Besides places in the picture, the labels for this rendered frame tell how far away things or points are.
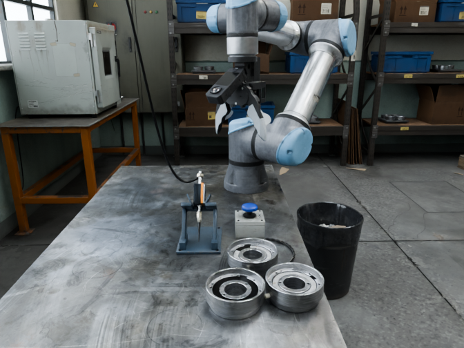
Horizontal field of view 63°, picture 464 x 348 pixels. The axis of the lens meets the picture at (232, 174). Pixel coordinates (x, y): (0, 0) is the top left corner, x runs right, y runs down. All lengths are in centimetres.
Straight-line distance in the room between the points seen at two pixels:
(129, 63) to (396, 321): 363
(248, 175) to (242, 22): 49
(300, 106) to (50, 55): 210
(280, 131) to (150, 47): 348
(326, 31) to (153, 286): 94
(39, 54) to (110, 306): 240
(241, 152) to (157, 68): 336
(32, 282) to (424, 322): 176
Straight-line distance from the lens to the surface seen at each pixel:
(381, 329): 203
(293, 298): 69
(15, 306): 82
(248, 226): 92
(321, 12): 425
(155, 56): 447
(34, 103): 303
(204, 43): 466
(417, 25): 449
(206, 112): 419
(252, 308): 68
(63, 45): 291
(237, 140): 118
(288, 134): 110
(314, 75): 124
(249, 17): 94
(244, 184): 120
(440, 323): 218
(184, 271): 82
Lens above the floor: 123
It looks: 18 degrees down
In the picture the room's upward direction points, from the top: straight up
